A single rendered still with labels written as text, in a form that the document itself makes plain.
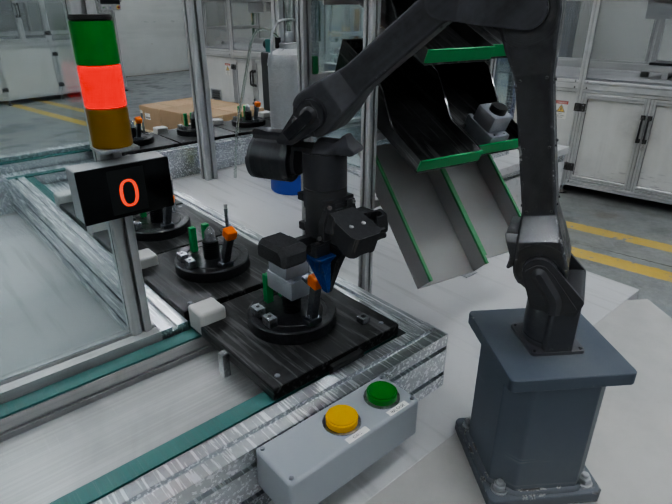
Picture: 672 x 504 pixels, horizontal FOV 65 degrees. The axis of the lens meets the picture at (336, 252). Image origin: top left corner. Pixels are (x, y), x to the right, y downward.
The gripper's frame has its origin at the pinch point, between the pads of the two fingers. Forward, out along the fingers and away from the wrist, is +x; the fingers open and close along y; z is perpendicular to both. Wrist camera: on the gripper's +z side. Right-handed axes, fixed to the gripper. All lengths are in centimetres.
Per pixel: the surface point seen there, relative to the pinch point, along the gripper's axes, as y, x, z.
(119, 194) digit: -20.3, -11.3, -17.5
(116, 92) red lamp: -18.4, -23.9, -17.6
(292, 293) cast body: -2.2, 5.3, -5.5
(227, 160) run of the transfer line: 56, 19, -127
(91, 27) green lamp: -19.9, -31.3, -17.5
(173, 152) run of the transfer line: 35, 12, -126
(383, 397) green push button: -2.6, 12.2, 14.0
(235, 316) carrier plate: -6.6, 12.0, -15.5
